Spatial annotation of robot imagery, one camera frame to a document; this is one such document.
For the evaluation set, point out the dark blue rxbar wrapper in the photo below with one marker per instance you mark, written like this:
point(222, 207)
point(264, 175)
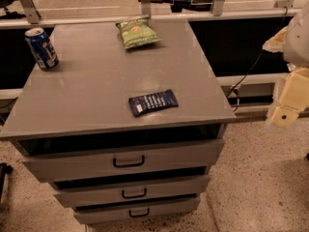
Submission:
point(152, 102)

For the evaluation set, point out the top grey drawer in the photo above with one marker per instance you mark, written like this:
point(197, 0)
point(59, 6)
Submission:
point(98, 163)

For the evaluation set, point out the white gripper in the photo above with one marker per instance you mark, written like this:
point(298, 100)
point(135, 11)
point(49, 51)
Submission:
point(297, 42)

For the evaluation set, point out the grey metal railing frame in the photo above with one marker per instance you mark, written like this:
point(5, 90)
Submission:
point(49, 13)

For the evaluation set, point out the black object at left edge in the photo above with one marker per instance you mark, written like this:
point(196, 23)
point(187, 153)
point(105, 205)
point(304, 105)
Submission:
point(5, 170)

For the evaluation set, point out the black drawer handle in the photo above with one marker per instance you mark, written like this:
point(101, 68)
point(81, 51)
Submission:
point(138, 213)
point(134, 194)
point(117, 163)

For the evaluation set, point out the bottom grey drawer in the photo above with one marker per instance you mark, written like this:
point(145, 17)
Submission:
point(157, 208)

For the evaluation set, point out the grey drawer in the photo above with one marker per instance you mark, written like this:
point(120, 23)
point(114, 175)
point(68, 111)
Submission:
point(100, 195)
point(157, 208)
point(98, 163)

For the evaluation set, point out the black middle drawer handle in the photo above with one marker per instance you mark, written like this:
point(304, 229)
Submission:
point(134, 194)

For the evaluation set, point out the middle grey drawer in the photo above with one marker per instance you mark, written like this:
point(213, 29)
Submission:
point(100, 195)

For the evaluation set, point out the blue pepsi can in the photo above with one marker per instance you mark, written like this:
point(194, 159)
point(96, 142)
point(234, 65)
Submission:
point(41, 48)

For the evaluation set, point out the green chip bag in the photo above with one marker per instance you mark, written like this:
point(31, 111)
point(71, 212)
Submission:
point(137, 32)

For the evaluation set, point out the grey drawer cabinet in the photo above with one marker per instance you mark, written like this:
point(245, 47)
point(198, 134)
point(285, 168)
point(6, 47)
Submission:
point(83, 104)

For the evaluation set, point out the black top drawer handle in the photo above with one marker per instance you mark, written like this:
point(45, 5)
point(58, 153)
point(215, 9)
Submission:
point(117, 163)

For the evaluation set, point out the black bottom drawer handle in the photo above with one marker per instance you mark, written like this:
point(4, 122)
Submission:
point(138, 213)

